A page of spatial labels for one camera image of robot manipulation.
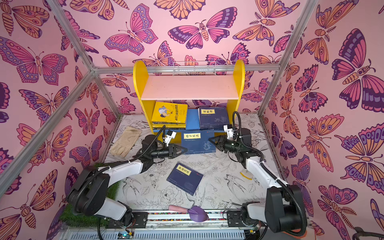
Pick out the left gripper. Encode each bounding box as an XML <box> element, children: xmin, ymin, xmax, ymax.
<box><xmin>148</xmin><ymin>145</ymin><xmax>187</xmax><ymax>161</ymax></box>

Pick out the navy blue book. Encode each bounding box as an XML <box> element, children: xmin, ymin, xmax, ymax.
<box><xmin>181</xmin><ymin>130</ymin><xmax>216</xmax><ymax>155</ymax></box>
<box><xmin>198</xmin><ymin>107</ymin><xmax>230</xmax><ymax>130</ymax></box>
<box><xmin>167</xmin><ymin>163</ymin><xmax>204</xmax><ymax>196</ymax></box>

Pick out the yellow cartoon book bottom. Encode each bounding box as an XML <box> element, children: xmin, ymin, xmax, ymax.
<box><xmin>152</xmin><ymin>102</ymin><xmax>188</xmax><ymax>124</ymax></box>

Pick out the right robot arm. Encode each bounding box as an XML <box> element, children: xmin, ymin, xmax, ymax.
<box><xmin>209</xmin><ymin>111</ymin><xmax>308</xmax><ymax>237</ymax></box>

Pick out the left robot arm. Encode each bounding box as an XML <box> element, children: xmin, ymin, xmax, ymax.
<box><xmin>67</xmin><ymin>128</ymin><xmax>188</xmax><ymax>227</ymax></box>

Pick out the yellow pink blue bookshelf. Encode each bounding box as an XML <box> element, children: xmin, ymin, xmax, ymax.
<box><xmin>133</xmin><ymin>60</ymin><xmax>246</xmax><ymax>133</ymax></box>

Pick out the purple pink trowel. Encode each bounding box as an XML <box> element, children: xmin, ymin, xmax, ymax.
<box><xmin>169</xmin><ymin>205</ymin><xmax>209</xmax><ymax>223</ymax></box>

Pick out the green circuit board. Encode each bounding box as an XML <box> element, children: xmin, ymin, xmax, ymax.
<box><xmin>118</xmin><ymin>231</ymin><xmax>134</xmax><ymax>240</ymax></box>

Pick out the green artificial grass mat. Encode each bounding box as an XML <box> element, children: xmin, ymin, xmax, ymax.
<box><xmin>59</xmin><ymin>161</ymin><xmax>121</xmax><ymax>228</ymax></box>

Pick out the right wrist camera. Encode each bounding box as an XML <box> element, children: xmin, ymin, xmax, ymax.
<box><xmin>223</xmin><ymin>125</ymin><xmax>235</xmax><ymax>140</ymax></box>

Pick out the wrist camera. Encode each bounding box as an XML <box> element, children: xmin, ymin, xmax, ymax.
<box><xmin>223</xmin><ymin>125</ymin><xmax>235</xmax><ymax>140</ymax></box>
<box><xmin>163</xmin><ymin>130</ymin><xmax>177</xmax><ymax>147</ymax></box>

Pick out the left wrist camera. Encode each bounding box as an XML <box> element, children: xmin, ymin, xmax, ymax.
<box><xmin>163</xmin><ymin>130</ymin><xmax>177</xmax><ymax>147</ymax></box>

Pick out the aluminium mounting rail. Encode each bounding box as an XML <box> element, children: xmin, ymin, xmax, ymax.
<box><xmin>103</xmin><ymin>209</ymin><xmax>267</xmax><ymax>230</ymax></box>

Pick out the white slotted cable duct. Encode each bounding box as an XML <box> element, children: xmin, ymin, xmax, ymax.
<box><xmin>64</xmin><ymin>229</ymin><xmax>247</xmax><ymax>240</ymax></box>

